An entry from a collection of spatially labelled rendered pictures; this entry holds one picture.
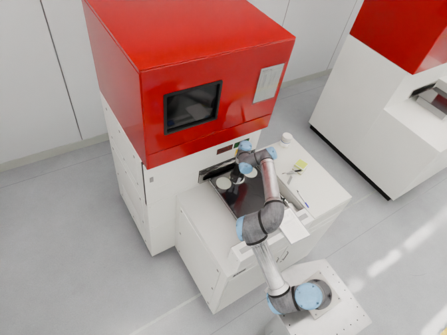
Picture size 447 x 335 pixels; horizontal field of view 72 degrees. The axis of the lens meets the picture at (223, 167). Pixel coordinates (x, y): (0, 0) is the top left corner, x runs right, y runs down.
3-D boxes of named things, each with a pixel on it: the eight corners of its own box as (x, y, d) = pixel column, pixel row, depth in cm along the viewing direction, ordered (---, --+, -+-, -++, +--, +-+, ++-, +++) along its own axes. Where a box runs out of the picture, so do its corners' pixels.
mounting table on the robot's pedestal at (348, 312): (361, 328, 176) (372, 322, 166) (301, 371, 158) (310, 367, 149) (312, 260, 200) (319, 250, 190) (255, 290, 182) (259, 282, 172)
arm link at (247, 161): (255, 162, 166) (253, 147, 174) (236, 169, 171) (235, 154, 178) (261, 170, 172) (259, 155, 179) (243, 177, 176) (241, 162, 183)
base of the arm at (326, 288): (338, 296, 160) (335, 298, 152) (317, 316, 162) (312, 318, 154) (317, 272, 168) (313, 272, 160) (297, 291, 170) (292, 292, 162)
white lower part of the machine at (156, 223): (120, 198, 290) (107, 135, 229) (197, 168, 326) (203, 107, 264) (151, 261, 256) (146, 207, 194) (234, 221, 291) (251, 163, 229)
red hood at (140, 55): (99, 90, 198) (78, -11, 153) (208, 65, 233) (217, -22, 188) (147, 171, 161) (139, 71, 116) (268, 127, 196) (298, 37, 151)
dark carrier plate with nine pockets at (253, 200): (210, 180, 204) (210, 179, 204) (251, 163, 219) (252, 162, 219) (239, 220, 188) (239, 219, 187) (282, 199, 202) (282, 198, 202)
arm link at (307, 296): (328, 306, 152) (322, 308, 141) (302, 310, 157) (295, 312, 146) (321, 280, 157) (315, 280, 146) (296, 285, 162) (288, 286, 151)
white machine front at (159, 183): (145, 203, 195) (141, 161, 165) (249, 161, 230) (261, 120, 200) (147, 207, 193) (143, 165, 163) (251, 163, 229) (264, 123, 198)
